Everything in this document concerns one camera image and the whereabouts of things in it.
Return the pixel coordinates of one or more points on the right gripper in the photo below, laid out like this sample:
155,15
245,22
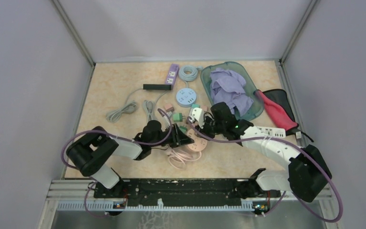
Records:
203,130

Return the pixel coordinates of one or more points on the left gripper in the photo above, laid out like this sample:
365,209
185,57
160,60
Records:
178,137

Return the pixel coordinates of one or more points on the green plug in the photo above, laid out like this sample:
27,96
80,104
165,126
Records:
178,117
183,129

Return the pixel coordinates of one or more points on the pink round power socket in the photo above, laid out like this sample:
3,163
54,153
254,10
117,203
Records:
197,146

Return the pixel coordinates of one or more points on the blue round power socket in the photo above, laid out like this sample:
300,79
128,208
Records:
186,97

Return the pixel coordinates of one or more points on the brown pink USB charger plug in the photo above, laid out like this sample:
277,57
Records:
204,108

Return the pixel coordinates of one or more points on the white power strip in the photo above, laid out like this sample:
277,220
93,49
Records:
272,131

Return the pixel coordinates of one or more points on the black power strip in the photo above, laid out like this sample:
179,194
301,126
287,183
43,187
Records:
158,87

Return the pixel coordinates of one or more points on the purple power strip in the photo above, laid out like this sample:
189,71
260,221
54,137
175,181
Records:
172,74

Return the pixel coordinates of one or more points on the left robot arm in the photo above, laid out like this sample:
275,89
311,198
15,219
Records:
90,153

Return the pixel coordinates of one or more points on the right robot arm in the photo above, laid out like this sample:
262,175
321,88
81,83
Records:
305,172

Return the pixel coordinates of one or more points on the lavender cloth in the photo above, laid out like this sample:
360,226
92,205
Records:
228,86

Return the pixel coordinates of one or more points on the teal plastic basin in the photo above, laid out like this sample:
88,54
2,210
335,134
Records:
256,108

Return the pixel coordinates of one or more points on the red and black bag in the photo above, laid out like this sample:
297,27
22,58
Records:
278,108

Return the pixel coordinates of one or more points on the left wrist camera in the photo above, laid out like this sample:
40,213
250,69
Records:
166,120

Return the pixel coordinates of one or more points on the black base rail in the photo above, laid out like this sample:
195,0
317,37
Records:
214,192

